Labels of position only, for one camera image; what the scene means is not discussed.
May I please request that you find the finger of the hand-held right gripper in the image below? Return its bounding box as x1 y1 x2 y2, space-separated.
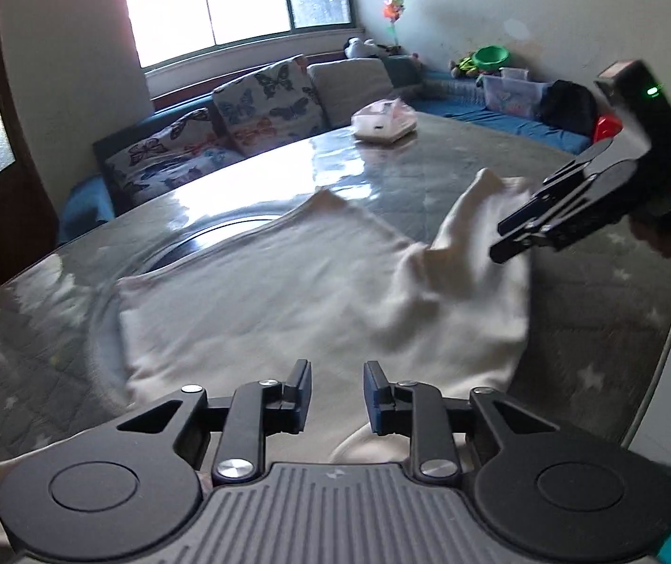
489 179 612 264
497 140 615 235

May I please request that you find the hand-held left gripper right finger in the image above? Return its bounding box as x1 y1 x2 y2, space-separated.
363 360 555 486

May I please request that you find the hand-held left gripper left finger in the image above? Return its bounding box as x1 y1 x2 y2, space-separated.
117 358 313 483

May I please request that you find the white garment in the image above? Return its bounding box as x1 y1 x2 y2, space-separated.
0 167 539 548

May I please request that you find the person's right hand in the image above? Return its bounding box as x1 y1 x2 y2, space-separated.
629 211 671 262

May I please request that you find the red plastic item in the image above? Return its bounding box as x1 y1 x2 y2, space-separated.
593 116 623 143

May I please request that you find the black bag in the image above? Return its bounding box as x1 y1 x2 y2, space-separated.
538 79 599 131

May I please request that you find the blue sofa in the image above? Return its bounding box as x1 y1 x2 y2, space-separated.
56 54 595 246

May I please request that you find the clear storage box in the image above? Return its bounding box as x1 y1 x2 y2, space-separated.
479 67 551 122

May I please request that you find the green plastic basin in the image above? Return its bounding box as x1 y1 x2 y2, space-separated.
469 47 511 70

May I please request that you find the teal cushion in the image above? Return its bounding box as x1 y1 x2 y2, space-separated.
383 55 426 90

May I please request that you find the grey cushion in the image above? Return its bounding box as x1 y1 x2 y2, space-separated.
307 59 399 130

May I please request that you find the plush toy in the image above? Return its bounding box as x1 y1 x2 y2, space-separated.
344 37 393 60

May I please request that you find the colourful pinwheel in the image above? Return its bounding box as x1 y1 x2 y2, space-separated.
381 0 408 53

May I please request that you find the flat butterfly print cushion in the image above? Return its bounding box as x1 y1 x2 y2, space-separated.
103 107 245 212

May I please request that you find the large butterfly print cushion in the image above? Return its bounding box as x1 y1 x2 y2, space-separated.
212 55 328 157

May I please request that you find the window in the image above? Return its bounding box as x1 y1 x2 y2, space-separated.
117 0 355 70

